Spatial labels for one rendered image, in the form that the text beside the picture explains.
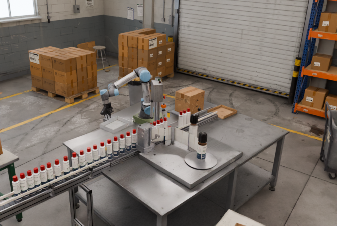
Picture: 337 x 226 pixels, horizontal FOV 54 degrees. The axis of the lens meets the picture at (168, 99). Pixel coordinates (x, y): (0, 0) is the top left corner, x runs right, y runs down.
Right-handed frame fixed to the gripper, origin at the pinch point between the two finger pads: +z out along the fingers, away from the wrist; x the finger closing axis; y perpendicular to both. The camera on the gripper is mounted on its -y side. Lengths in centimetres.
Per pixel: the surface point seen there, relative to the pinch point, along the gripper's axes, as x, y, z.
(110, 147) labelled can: -41, -47, 6
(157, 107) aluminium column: -48, 28, -7
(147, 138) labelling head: -62, -17, 9
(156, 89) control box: -61, 15, -30
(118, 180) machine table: -57, -62, 29
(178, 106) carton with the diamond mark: -34, 92, 15
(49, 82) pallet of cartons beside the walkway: 308, 172, -8
